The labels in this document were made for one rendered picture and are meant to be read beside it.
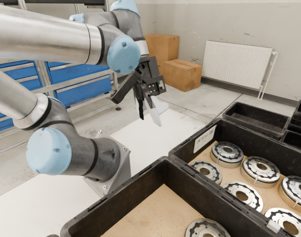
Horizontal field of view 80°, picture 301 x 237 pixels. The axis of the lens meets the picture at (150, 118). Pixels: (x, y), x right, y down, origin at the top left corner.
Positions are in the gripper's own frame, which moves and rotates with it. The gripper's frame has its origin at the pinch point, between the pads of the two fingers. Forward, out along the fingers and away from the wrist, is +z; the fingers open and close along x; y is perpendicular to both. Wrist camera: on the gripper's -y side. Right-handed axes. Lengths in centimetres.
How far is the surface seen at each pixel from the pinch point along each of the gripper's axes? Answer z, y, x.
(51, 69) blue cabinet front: -45, -32, 151
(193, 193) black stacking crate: 16.3, 0.9, -17.2
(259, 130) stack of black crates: 40, 85, 31
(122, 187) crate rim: 8.1, -15.0, -14.2
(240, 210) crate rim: 16.3, 4.7, -28.1
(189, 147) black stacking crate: 10.4, 9.0, -5.7
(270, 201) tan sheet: 26.6, 20.3, -22.4
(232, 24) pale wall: -56, 236, 178
